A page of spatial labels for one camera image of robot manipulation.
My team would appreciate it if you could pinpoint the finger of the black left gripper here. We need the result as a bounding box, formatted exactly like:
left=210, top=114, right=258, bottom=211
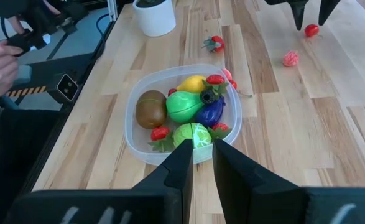
left=289, top=0, right=310, bottom=31
left=318, top=0, right=341, bottom=26

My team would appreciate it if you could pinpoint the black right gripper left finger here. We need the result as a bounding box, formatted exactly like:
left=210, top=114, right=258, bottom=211
left=4, top=139, right=195, bottom=224

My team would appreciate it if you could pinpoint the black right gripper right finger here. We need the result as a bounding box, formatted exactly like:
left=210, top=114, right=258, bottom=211
left=212, top=139, right=365, bottom=224

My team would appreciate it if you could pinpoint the red toy strawberry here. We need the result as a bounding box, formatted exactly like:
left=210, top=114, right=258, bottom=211
left=147, top=126, right=176, bottom=153
left=201, top=73, right=229, bottom=96
left=207, top=123, right=233, bottom=140
left=201, top=35, right=226, bottom=53

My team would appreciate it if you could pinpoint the light green toy cabbage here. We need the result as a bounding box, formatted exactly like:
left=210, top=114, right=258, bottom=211
left=172, top=123, right=213, bottom=149

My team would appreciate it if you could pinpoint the brown toy kiwi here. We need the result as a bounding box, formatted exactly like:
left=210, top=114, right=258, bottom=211
left=134, top=89, right=169, bottom=130

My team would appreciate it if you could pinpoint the green toy pear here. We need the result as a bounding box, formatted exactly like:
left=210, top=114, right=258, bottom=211
left=165, top=90, right=205, bottom=124

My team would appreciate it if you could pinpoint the purple toy eggplant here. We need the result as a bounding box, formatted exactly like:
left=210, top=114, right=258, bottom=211
left=195, top=95, right=226, bottom=128

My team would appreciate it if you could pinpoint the dark toy blackberry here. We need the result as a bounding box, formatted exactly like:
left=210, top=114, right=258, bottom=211
left=200, top=89, right=217, bottom=105

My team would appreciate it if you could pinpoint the yellow toy lemon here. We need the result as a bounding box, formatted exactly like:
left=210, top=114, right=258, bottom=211
left=176, top=74, right=207, bottom=94

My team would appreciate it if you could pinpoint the clear plastic tupperware container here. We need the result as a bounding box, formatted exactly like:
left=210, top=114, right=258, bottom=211
left=124, top=63, right=243, bottom=166

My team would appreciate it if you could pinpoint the white plant pot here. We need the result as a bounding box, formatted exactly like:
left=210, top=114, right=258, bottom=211
left=132, top=0, right=177, bottom=37

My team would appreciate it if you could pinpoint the yellow black hazard tape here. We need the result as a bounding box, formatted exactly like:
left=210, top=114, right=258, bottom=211
left=6, top=85, right=48, bottom=98

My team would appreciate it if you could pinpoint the black aluminium table frame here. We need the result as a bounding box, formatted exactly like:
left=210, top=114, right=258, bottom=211
left=23, top=12, right=118, bottom=195

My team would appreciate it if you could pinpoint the small grey camera box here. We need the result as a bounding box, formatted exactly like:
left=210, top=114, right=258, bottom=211
left=55, top=73, right=80, bottom=103

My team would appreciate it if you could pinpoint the white metal post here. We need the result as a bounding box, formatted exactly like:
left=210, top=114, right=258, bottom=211
left=106, top=0, right=119, bottom=22

